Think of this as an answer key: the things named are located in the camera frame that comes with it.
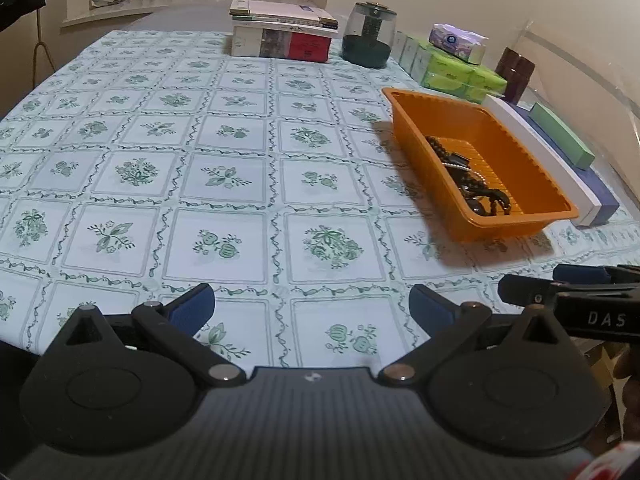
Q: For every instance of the long white box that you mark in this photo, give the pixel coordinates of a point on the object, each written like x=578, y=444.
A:
x=540, y=152

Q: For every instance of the clear plastic sheet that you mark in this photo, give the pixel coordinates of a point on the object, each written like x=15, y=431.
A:
x=600, y=90

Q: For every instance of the stack of books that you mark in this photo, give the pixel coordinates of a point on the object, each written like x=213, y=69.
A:
x=280, y=12

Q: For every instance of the pale green tissue pack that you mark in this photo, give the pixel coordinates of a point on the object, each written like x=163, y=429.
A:
x=410, y=52

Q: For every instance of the orange plastic tray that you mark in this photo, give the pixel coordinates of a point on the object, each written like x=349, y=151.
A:
x=435, y=115

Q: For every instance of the white box with red panel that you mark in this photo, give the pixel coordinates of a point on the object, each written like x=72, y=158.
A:
x=260, y=42

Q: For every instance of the purple tissue pack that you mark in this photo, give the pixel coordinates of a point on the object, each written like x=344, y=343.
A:
x=455, y=40

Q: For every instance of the dark green glass jar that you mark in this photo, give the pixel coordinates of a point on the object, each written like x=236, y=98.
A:
x=365, y=45

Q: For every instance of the black wrist watch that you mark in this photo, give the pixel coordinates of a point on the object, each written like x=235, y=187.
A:
x=457, y=160

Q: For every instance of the bright green tissue pack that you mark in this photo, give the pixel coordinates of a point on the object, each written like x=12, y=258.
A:
x=450, y=72

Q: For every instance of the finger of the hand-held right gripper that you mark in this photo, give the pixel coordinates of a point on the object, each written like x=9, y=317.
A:
x=580, y=274
x=520, y=287

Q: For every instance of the red white printed object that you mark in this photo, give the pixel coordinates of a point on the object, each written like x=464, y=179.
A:
x=610, y=462

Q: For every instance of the brown cylindrical container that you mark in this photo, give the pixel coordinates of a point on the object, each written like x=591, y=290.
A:
x=515, y=75

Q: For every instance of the long green box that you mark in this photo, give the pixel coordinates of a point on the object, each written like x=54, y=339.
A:
x=560, y=132

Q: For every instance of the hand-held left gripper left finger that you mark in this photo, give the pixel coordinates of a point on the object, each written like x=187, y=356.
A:
x=192, y=306

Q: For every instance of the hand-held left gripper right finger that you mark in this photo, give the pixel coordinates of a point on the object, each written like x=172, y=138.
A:
x=432, y=310

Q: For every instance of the flat blue box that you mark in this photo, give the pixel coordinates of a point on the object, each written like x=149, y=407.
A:
x=597, y=190

